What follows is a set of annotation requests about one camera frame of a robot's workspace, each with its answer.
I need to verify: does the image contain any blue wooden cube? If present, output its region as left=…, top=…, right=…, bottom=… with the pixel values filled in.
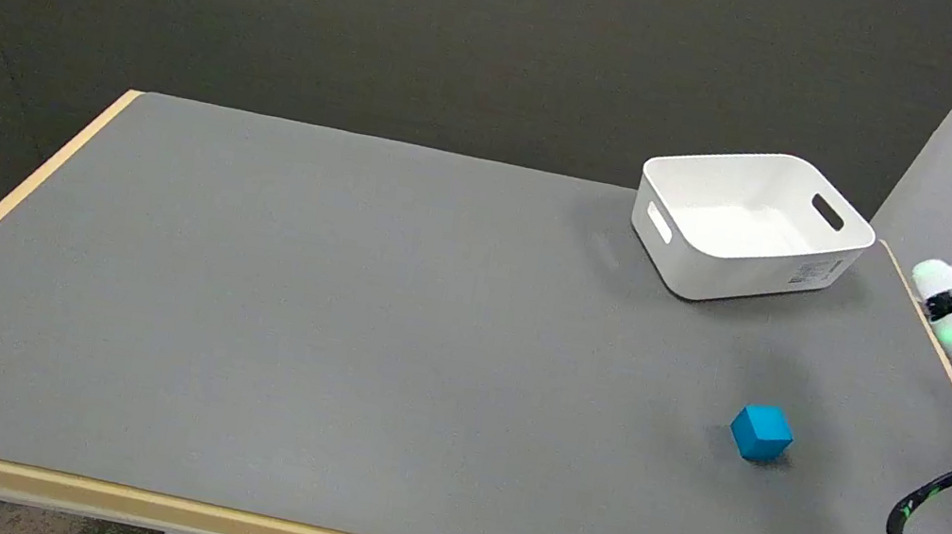
left=725, top=400, right=799, bottom=469

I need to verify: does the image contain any white plastic storage bin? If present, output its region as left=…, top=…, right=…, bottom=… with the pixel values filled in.
left=620, top=131, right=888, bottom=328

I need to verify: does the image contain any grey mat table cover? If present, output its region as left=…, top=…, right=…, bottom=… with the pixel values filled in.
left=0, top=69, right=952, bottom=534

